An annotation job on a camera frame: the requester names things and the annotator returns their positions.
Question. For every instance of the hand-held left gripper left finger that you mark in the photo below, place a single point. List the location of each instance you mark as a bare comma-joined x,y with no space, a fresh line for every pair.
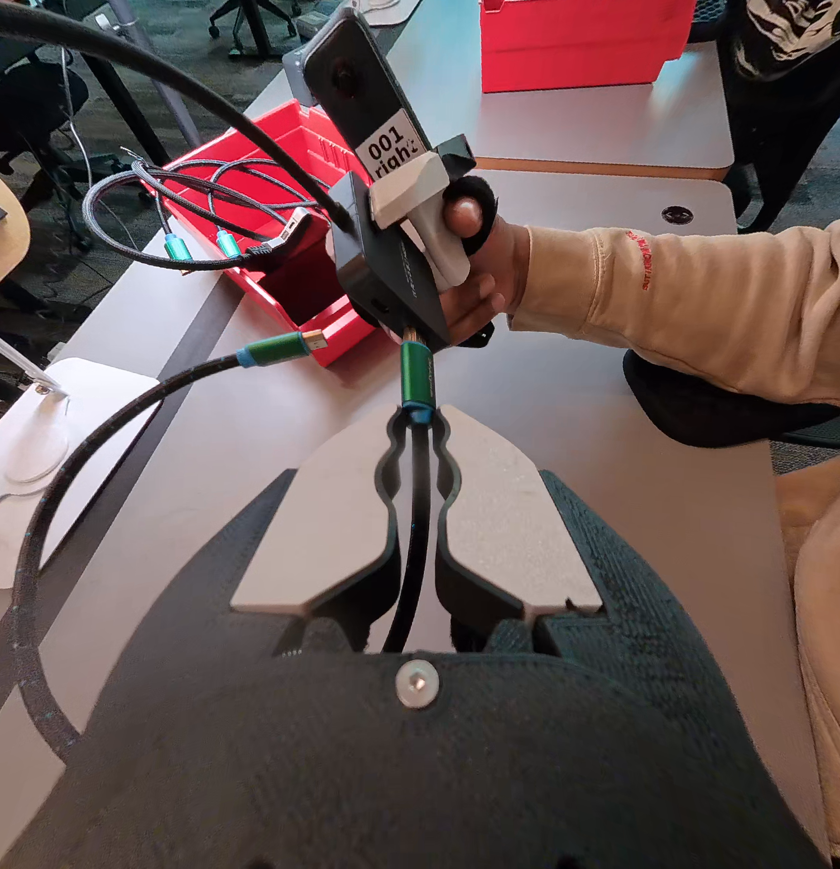
324,529

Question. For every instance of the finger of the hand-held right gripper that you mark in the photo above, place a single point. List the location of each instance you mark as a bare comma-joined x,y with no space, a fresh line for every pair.
413,190

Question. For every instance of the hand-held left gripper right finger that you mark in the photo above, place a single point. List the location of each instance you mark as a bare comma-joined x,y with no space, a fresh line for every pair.
515,529

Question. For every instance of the red plastic bin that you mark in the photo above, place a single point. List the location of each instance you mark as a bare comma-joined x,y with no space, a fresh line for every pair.
318,285

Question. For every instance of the person's right forearm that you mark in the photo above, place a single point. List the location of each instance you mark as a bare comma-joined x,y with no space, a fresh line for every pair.
698,305

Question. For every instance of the person's right hand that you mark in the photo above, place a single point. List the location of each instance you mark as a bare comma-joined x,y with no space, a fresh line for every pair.
491,271

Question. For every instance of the silver adapter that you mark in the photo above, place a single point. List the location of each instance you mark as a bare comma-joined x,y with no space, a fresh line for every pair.
294,224

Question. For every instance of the black office chair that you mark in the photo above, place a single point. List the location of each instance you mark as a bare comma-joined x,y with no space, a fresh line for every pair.
32,108
766,136
253,20

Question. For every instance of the black armrest pad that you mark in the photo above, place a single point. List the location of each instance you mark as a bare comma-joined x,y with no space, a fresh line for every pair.
698,414

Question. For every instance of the red bin with white label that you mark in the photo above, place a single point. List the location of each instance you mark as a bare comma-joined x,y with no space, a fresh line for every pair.
583,54

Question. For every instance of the black desk grommet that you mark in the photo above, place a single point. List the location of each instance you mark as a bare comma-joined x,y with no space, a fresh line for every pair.
678,215

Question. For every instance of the white and wooden stand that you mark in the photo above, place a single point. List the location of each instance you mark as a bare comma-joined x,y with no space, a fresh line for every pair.
87,407

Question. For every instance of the person's torso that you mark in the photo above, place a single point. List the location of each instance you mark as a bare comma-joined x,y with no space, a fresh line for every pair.
827,611

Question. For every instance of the black and white patterned jacket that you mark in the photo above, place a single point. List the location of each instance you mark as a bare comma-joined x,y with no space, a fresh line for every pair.
793,27

